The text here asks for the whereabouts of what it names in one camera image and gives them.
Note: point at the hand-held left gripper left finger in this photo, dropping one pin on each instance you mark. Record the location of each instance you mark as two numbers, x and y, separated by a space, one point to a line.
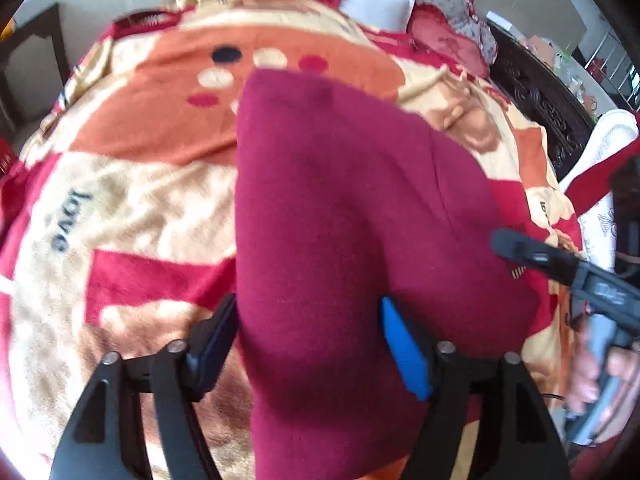
215 355

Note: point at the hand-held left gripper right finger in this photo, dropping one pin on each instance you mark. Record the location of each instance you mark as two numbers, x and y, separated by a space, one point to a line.
405 350

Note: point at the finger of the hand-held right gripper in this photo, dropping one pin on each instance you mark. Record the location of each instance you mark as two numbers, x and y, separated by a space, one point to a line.
530 255

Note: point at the maroon shirt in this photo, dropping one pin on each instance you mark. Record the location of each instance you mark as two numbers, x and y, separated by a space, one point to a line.
340 210

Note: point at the person's right forearm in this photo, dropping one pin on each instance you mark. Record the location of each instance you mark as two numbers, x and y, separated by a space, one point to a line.
590 460

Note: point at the person's right hand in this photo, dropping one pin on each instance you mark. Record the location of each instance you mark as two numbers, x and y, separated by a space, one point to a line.
585 380

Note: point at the white and red cloth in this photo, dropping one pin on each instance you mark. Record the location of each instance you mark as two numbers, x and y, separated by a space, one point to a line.
605 135

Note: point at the dark carved wooden headboard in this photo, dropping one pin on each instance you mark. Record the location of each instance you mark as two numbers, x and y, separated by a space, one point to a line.
540 95

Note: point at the printed orange and red blanket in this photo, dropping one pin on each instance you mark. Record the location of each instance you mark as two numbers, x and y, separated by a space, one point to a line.
125 185

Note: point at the clear plastic bottle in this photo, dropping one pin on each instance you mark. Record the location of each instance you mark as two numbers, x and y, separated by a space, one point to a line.
567 60

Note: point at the metal railing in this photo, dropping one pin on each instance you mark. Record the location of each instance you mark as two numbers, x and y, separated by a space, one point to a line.
612 45

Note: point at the red lace pillow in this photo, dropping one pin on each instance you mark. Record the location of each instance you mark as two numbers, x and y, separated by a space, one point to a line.
445 40

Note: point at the white pillow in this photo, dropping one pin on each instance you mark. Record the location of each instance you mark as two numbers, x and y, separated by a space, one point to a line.
380 5

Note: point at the dark wooden chair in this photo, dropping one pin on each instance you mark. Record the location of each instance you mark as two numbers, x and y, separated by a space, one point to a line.
56 35

